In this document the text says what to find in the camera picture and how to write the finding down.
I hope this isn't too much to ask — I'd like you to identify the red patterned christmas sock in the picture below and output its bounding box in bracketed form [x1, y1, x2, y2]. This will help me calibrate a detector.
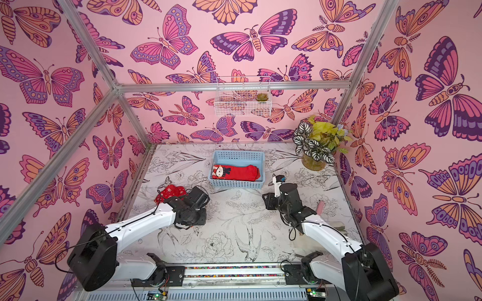
[154, 184, 187, 204]

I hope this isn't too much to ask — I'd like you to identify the plain red sock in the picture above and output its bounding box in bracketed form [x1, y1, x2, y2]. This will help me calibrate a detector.
[212, 165, 261, 182]

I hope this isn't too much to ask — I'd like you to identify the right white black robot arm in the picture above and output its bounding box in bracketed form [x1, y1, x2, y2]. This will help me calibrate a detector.
[262, 183, 399, 300]

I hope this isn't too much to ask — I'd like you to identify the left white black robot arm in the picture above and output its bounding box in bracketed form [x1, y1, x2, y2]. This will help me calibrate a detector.
[67, 186, 210, 292]

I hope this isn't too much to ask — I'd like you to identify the light blue plastic basket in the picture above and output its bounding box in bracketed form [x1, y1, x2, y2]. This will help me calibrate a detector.
[208, 150, 266, 189]

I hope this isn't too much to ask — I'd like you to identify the potted plant in glass vase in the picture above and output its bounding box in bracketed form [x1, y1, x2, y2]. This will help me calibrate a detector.
[292, 116, 351, 171]

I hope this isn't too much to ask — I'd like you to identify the small green succulent plant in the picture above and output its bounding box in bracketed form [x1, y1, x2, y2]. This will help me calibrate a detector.
[256, 93, 269, 102]

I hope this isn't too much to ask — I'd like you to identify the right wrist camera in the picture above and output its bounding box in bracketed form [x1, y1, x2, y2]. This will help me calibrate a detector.
[272, 174, 286, 198]

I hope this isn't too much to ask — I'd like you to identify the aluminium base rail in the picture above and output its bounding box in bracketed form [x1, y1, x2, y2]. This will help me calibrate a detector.
[72, 260, 350, 300]

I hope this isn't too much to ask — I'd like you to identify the white wire wall basket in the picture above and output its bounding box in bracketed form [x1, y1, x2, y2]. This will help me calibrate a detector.
[212, 75, 272, 118]

